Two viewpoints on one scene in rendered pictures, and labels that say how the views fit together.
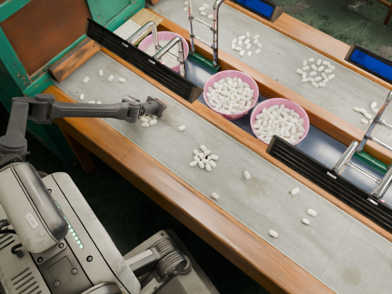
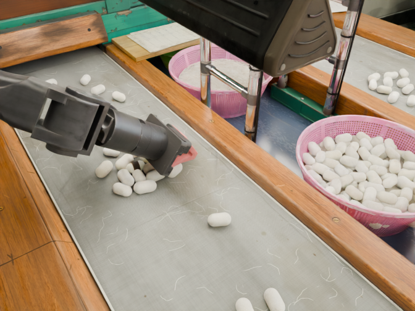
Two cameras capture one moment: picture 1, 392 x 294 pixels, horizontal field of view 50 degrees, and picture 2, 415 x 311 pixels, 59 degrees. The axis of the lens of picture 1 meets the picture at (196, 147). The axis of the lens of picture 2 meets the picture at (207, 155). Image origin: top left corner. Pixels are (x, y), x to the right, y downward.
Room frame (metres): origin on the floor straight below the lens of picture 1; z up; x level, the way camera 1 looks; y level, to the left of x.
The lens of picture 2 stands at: (0.71, 0.01, 1.19)
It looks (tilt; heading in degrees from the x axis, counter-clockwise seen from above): 40 degrees down; 11
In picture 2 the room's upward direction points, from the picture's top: straight up
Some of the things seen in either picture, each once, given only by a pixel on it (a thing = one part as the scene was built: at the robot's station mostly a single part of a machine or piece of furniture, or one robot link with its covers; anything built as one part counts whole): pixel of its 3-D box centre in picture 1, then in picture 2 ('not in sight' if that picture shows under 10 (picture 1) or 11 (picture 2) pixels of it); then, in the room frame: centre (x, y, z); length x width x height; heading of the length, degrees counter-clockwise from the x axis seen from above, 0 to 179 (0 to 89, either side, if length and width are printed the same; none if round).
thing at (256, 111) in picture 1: (278, 126); not in sight; (1.06, -0.39, 0.72); 0.27 x 0.27 x 0.10
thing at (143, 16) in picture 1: (132, 31); (175, 35); (1.71, 0.29, 0.77); 0.33 x 0.15 x 0.01; 136
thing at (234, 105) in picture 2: (163, 56); (221, 81); (1.56, 0.13, 0.72); 0.27 x 0.27 x 0.10
